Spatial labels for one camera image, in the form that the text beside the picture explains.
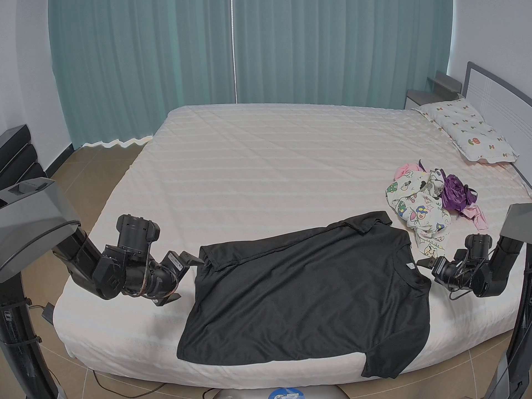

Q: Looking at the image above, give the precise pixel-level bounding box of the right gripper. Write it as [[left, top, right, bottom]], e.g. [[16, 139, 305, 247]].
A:
[[430, 257, 456, 285]]

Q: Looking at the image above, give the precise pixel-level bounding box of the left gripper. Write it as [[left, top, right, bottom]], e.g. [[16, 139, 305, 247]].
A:
[[150, 251, 205, 307]]

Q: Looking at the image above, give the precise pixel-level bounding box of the black T-shirt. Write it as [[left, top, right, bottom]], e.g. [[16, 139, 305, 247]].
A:
[[177, 210, 433, 379]]

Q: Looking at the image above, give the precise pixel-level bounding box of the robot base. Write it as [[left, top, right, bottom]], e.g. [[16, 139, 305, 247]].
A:
[[204, 384, 350, 399]]

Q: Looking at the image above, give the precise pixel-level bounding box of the bed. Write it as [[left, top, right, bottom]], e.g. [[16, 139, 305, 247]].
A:
[[52, 61, 532, 383]]

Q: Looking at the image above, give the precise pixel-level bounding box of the pale pink garment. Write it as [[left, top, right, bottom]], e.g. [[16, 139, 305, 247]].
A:
[[459, 205, 490, 231]]

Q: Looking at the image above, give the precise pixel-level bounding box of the white printed pyjama top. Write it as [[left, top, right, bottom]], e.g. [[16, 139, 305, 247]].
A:
[[386, 169, 451, 261]]

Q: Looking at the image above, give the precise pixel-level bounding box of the purple garment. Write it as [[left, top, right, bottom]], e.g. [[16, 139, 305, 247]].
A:
[[441, 172, 479, 213]]

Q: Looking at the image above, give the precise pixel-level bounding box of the white printed pillow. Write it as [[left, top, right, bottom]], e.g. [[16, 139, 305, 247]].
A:
[[411, 98, 519, 163]]

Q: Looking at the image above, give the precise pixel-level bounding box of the white curtain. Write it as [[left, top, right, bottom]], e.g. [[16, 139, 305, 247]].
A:
[[81, 137, 152, 149]]

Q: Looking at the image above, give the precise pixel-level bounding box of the grey bedside table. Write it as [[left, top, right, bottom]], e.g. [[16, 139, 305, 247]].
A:
[[405, 71, 463, 109]]

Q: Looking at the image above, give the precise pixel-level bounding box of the black chest of drawers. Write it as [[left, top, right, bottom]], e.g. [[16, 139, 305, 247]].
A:
[[0, 125, 48, 190]]

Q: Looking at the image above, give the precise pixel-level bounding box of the blue-green curtain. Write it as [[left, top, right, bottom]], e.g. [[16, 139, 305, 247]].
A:
[[231, 0, 453, 109], [49, 0, 237, 148]]

